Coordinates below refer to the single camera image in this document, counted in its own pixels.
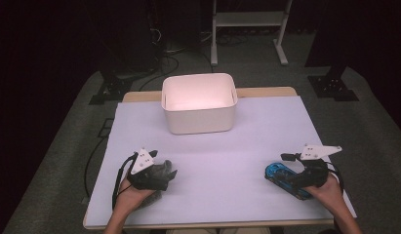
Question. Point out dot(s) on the grey fluffy cloth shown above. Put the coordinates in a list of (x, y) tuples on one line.
[(160, 167)]

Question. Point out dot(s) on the person's left hand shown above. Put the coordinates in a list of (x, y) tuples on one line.
[(131, 196)]

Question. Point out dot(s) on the black stand base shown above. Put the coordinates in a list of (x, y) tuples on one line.
[(112, 89), (333, 87)]

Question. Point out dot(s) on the person's right hand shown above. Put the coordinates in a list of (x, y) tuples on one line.
[(329, 195)]

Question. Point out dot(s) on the white metal stand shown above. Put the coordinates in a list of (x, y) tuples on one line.
[(250, 19)]

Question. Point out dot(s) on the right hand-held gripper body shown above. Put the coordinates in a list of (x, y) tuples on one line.
[(315, 174)]

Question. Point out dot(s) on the white plastic bin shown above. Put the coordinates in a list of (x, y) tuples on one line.
[(199, 117)]

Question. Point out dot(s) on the wooden table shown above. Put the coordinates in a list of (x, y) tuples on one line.
[(269, 91)]

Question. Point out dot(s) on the blue toy car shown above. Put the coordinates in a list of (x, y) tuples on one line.
[(274, 170)]

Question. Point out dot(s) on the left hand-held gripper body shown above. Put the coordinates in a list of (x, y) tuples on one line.
[(141, 162)]

